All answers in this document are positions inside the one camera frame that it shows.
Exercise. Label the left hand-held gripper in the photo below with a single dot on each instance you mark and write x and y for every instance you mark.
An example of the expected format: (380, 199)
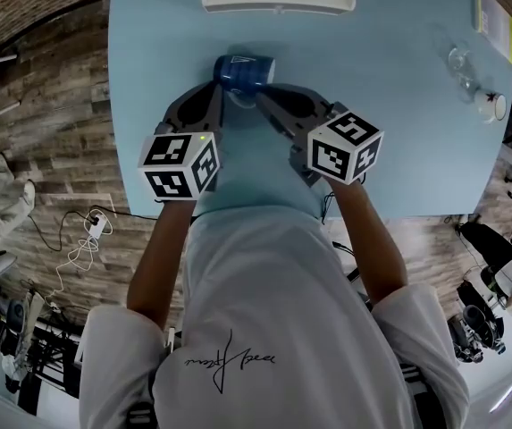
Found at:
(170, 163)

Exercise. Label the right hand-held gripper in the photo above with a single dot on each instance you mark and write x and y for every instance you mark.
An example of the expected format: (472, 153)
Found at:
(331, 150)

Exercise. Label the blue cup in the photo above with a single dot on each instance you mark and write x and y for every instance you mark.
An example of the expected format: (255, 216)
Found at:
(243, 72)

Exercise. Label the person's right forearm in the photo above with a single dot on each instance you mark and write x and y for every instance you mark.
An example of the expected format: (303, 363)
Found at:
(371, 244)

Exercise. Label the person's left forearm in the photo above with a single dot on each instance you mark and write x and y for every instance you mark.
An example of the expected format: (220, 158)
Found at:
(161, 257)

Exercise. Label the small white flower-print cup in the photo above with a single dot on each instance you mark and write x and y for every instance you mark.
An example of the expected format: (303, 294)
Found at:
(490, 104)

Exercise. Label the white power adapter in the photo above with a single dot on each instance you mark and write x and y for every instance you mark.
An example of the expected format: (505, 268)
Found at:
(95, 225)

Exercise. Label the person's white shirt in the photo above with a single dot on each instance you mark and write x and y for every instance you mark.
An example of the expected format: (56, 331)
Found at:
(273, 320)

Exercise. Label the yellow-edged book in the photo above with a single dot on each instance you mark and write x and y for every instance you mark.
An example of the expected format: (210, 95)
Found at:
(494, 20)

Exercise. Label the black wheeled machine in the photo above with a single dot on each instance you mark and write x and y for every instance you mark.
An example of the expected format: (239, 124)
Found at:
(476, 329)

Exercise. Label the black equipment rack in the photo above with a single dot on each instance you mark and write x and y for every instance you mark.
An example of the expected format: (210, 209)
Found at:
(19, 342)

